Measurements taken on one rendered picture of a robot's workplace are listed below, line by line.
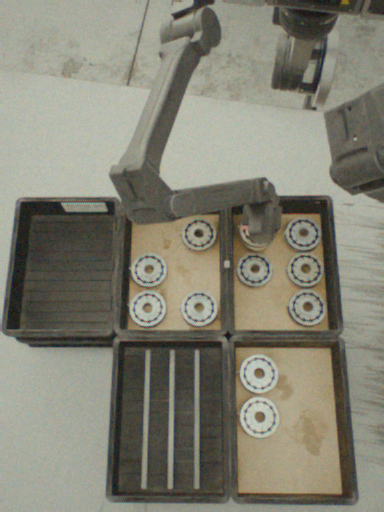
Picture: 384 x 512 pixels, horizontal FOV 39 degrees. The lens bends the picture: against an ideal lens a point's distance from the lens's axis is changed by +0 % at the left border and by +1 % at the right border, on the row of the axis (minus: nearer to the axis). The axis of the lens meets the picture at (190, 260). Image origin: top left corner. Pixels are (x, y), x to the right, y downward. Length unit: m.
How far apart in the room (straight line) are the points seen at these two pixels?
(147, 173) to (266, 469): 0.88
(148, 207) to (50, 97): 1.17
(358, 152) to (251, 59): 2.15
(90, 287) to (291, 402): 0.65
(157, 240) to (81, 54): 1.65
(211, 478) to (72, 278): 0.67
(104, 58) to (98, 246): 1.58
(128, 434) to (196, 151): 0.94
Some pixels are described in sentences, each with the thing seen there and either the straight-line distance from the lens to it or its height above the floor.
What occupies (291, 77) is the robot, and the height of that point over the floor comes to 1.16.
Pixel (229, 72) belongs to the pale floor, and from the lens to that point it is 2.93.
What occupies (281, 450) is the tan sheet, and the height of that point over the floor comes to 0.83.
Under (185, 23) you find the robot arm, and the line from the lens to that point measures 1.15.
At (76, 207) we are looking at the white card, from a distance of 1.62.
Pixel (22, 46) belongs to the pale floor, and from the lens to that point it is 3.18.
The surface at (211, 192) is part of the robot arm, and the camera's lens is 1.11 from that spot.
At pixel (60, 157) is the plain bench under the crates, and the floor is 0.70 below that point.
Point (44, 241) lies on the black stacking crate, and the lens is 1.67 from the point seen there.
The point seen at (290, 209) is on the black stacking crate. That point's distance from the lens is 1.62.
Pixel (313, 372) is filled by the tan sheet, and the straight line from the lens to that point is 1.54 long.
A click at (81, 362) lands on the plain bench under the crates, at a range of 1.69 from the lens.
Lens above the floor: 2.33
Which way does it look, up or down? 72 degrees down
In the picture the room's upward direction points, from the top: 5 degrees counter-clockwise
